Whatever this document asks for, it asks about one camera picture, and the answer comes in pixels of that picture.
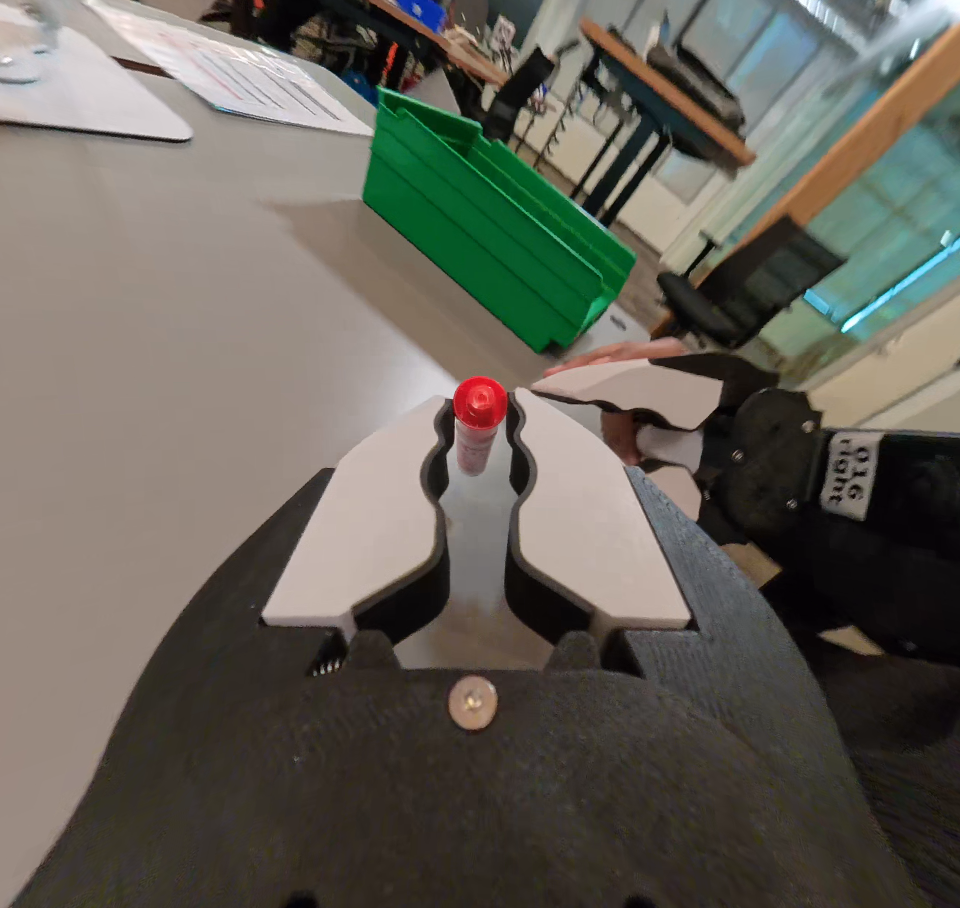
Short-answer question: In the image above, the long wooden table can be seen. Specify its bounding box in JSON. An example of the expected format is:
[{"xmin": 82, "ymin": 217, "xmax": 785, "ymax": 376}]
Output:
[{"xmin": 288, "ymin": 0, "xmax": 511, "ymax": 88}]

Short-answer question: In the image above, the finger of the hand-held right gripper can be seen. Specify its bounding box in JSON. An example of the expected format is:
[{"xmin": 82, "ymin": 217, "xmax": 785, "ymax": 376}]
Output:
[
  {"xmin": 636, "ymin": 424, "xmax": 706, "ymax": 474},
  {"xmin": 528, "ymin": 357, "xmax": 726, "ymax": 431}
]

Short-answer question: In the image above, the green plastic box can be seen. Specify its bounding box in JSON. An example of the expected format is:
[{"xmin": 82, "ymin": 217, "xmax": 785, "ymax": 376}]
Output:
[{"xmin": 362, "ymin": 87, "xmax": 639, "ymax": 354}]

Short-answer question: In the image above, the white rounded tray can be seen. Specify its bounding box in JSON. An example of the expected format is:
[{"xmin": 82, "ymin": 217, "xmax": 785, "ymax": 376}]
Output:
[{"xmin": 0, "ymin": 1, "xmax": 195, "ymax": 144}]

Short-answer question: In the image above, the wooden pillar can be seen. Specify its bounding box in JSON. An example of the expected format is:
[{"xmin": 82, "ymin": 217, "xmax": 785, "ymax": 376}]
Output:
[{"xmin": 652, "ymin": 19, "xmax": 960, "ymax": 335}]

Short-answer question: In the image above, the white printed paper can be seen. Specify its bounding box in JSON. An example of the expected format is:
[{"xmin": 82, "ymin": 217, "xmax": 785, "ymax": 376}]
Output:
[{"xmin": 82, "ymin": 0, "xmax": 375, "ymax": 137}]

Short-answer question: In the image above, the blue plastic bin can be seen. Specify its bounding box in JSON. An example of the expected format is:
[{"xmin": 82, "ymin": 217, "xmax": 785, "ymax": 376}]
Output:
[{"xmin": 393, "ymin": 0, "xmax": 449, "ymax": 32}]

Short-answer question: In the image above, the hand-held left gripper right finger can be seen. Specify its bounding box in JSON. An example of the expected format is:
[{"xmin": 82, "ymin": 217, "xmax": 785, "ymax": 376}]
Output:
[{"xmin": 504, "ymin": 389, "xmax": 693, "ymax": 650}]

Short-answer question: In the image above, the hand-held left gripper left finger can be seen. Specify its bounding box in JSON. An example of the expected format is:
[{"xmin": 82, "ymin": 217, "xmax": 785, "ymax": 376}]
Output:
[{"xmin": 261, "ymin": 395, "xmax": 451, "ymax": 645}]

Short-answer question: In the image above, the red dry erase marker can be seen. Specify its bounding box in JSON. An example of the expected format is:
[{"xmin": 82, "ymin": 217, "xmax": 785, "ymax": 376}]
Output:
[{"xmin": 453, "ymin": 377, "xmax": 509, "ymax": 476}]

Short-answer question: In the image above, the wooden table with dark legs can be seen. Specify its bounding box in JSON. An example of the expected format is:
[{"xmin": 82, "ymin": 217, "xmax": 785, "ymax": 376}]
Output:
[{"xmin": 570, "ymin": 18, "xmax": 759, "ymax": 228}]

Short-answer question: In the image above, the person's right hand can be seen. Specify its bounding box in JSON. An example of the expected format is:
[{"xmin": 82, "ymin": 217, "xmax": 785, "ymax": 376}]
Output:
[{"xmin": 558, "ymin": 338, "xmax": 687, "ymax": 467}]

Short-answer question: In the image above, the black mesh office chair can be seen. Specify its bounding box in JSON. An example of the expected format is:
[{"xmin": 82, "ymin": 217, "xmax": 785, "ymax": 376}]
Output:
[{"xmin": 656, "ymin": 214, "xmax": 849, "ymax": 350}]

